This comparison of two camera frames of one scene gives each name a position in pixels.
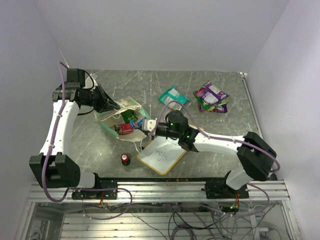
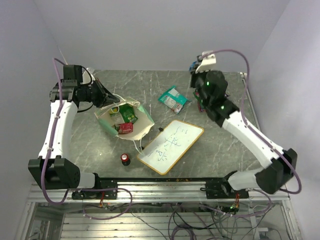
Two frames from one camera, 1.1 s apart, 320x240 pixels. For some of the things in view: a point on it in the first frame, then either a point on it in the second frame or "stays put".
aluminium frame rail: x=165 y=191 stays put
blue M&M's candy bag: x=138 y=125 -> x=193 y=65
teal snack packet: x=173 y=95 stays put
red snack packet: x=125 y=128 stays put
